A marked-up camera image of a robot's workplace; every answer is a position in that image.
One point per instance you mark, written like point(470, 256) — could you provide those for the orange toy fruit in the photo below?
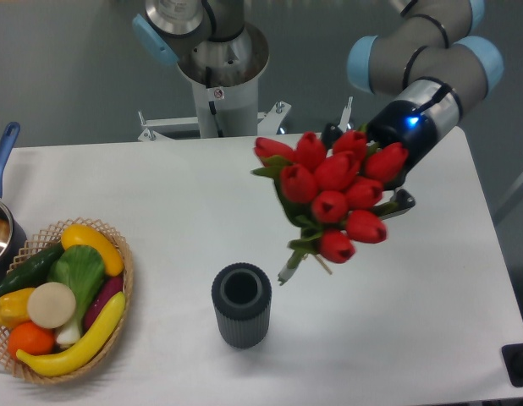
point(30, 338)

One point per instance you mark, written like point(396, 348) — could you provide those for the yellow toy banana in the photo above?
point(81, 353)

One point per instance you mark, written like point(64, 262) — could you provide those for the yellow toy bell pepper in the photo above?
point(14, 308)

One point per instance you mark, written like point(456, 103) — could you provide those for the green toy cucumber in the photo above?
point(33, 271)

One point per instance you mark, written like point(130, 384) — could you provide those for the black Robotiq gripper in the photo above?
point(400, 122)

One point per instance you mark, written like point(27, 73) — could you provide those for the beige round toy disc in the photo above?
point(51, 305)

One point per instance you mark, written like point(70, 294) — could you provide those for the blue handled saucepan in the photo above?
point(12, 235)

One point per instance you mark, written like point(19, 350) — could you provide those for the red tulip bouquet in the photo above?
point(333, 196)

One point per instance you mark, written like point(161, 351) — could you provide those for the woven wicker basket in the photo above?
point(39, 241)

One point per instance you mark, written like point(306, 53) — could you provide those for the purple toy sweet potato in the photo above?
point(110, 287)

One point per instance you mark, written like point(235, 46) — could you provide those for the white metal base frame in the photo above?
point(177, 124)

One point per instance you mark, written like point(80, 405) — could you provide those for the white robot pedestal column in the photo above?
point(224, 80)

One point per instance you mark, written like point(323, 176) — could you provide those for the yellow toy squash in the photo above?
point(79, 234)

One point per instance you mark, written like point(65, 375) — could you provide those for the dark grey ribbed vase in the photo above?
point(241, 297)

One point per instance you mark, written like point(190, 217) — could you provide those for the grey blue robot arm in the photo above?
point(433, 66)

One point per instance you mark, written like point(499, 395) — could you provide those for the green toy bok choy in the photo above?
point(81, 269)

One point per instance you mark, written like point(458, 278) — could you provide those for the black device at edge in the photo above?
point(513, 360)

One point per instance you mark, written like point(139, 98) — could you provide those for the white furniture leg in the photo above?
point(510, 200)

